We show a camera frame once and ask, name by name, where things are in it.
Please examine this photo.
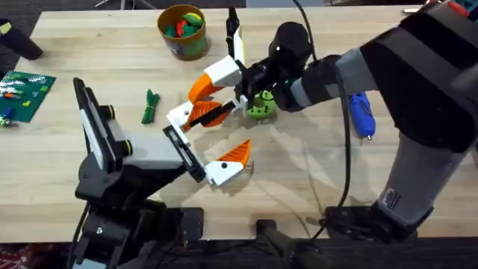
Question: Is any orange ribbed wedge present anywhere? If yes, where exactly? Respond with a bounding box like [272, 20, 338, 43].
[186, 99, 224, 126]

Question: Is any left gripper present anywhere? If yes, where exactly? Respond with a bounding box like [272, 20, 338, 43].
[75, 100, 253, 210]

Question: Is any brown tub with toys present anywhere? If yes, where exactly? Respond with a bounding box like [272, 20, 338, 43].
[156, 4, 210, 62]

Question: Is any black stand foot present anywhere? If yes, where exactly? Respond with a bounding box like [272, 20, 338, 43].
[255, 219, 299, 269]

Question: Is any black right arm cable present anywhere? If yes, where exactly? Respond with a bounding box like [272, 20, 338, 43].
[292, 0, 353, 241]

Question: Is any wrist upright plate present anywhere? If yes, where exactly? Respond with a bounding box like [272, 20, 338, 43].
[225, 6, 246, 65]
[72, 76, 134, 173]

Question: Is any left wrist upright plate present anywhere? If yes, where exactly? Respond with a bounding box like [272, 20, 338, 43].
[72, 76, 134, 173]

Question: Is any green disc with holes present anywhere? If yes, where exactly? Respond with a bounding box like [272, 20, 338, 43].
[246, 90, 278, 121]

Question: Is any green vegetable toy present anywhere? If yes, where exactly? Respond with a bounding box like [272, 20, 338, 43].
[140, 88, 161, 126]

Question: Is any red patterned cloth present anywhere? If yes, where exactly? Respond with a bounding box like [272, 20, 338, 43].
[0, 243, 70, 269]

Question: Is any black object with pale label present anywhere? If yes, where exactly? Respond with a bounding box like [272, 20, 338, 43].
[0, 18, 44, 61]

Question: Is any green board with blocks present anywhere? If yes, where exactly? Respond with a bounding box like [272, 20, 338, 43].
[0, 69, 57, 128]

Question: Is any right wrist upright plate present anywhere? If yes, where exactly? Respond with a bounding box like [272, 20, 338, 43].
[225, 6, 246, 65]

